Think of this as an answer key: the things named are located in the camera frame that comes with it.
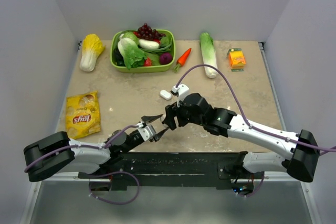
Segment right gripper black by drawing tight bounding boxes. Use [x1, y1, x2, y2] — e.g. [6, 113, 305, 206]
[164, 100, 205, 130]

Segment red strawberry in basket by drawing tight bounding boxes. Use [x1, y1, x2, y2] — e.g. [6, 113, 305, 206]
[143, 58, 153, 67]

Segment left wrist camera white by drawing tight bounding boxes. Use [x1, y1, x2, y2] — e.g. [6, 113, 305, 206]
[136, 121, 151, 129]

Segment orange toy carrot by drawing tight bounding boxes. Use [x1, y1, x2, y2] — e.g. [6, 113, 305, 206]
[173, 48, 192, 73]

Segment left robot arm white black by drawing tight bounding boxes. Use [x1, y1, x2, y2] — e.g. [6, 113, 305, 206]
[24, 114, 167, 182]

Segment pink earbud charging case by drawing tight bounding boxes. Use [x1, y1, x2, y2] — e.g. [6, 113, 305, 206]
[160, 114, 166, 124]

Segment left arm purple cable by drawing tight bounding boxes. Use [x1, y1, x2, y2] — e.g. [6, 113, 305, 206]
[24, 124, 140, 173]

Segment white radish in basket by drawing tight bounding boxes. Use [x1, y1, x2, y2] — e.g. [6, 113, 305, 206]
[139, 39, 160, 50]

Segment green plastic basket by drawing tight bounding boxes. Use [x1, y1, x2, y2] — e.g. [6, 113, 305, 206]
[110, 29, 176, 73]

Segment white earbud charging case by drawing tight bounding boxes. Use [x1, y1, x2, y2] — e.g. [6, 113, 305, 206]
[159, 90, 172, 101]

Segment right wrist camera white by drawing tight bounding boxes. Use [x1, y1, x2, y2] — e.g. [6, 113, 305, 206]
[171, 83, 190, 107]

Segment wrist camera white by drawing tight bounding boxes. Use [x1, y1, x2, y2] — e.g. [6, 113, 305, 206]
[136, 121, 151, 129]
[171, 83, 190, 107]

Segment yellow lays chips bag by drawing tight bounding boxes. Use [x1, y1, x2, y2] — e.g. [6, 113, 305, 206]
[65, 90, 101, 139]

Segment purple onion in basket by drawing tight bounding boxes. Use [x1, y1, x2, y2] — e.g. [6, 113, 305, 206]
[159, 52, 173, 65]

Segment orange juice carton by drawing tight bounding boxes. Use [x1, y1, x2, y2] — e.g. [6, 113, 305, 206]
[227, 48, 246, 71]

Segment green white napa cabbage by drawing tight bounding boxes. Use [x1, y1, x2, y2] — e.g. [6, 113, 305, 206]
[199, 33, 217, 79]

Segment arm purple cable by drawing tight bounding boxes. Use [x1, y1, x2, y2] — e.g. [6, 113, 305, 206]
[24, 124, 140, 173]
[177, 64, 336, 154]

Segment green lettuce in basket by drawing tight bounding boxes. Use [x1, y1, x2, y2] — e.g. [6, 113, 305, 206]
[118, 38, 147, 69]

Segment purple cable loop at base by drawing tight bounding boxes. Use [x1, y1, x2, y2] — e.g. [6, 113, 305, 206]
[88, 170, 141, 205]

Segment yellow napa cabbage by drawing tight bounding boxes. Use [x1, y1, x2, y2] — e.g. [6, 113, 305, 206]
[79, 34, 105, 72]

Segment red grape bunch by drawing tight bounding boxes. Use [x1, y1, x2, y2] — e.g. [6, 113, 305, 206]
[133, 23, 166, 40]

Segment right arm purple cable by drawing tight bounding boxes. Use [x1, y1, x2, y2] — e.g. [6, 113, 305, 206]
[177, 64, 336, 154]

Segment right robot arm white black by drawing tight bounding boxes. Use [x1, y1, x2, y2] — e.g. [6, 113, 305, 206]
[161, 93, 320, 183]

